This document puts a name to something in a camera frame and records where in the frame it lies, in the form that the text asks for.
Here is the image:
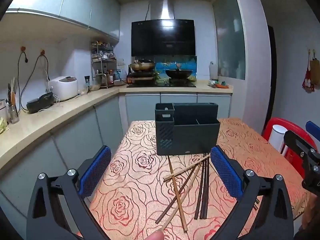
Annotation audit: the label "black chopstick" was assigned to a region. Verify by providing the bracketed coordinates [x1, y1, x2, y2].
[202, 157, 210, 219]
[194, 159, 206, 220]
[200, 159, 207, 219]

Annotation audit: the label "dark brown chopstick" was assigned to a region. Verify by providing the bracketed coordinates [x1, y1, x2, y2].
[155, 167, 196, 224]

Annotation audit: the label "brown wooden chopstick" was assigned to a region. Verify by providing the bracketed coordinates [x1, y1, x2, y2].
[165, 157, 188, 232]

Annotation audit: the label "tan wooden chopstick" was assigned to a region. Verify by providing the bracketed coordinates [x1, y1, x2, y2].
[161, 164, 202, 232]

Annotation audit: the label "person's right hand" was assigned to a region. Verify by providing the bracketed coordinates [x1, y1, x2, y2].
[302, 193, 318, 229]

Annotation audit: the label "person's left hand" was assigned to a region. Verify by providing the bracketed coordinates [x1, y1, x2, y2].
[145, 230, 164, 240]

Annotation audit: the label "red plastic chair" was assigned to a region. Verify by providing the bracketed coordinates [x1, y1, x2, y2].
[263, 118, 318, 178]

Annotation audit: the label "blue chair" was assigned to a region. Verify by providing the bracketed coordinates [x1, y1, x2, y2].
[305, 121, 320, 141]

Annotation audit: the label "red hanging cloth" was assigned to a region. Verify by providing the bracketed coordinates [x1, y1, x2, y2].
[302, 54, 315, 93]

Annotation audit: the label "rose pattern tablecloth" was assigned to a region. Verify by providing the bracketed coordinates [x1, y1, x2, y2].
[89, 118, 310, 239]

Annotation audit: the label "brown hanging board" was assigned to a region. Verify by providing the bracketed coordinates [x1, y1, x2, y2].
[310, 58, 320, 86]

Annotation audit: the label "metal utensil cup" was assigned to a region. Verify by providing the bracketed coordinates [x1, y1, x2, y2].
[8, 105, 20, 124]

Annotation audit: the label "black countertop appliance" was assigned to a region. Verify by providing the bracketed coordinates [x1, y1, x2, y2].
[27, 92, 54, 114]

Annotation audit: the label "orange cloth on counter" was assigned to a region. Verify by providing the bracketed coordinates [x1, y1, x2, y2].
[215, 83, 229, 89]

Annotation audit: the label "white rice cooker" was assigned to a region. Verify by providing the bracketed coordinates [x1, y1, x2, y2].
[49, 76, 78, 101]

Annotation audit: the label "dark green utensil holder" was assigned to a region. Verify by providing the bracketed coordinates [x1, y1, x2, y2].
[155, 103, 220, 156]

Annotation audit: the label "white plastic bottle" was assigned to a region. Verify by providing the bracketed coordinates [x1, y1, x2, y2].
[209, 61, 219, 80]

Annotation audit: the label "small dark bottle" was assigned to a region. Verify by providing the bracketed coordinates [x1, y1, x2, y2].
[85, 75, 91, 93]

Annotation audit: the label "frosted glass window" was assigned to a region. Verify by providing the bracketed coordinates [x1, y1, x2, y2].
[213, 0, 246, 80]

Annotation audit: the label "metal spice rack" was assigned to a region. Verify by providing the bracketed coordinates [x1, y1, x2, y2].
[90, 41, 117, 88]

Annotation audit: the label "black wok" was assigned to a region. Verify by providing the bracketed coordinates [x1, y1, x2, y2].
[165, 63, 192, 80]

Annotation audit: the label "black glass cooktop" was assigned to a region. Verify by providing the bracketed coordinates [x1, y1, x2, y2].
[127, 80, 196, 88]

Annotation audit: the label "bronze cooking pot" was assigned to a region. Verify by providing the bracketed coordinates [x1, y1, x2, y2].
[130, 60, 155, 72]

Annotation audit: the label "black range hood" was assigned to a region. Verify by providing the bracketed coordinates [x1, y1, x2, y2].
[131, 20, 196, 57]

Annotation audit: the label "black power cable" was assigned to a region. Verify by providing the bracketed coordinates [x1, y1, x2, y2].
[17, 50, 29, 112]
[19, 54, 51, 111]

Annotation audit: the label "upper wall cabinets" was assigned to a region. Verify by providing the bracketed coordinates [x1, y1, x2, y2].
[6, 0, 120, 44]

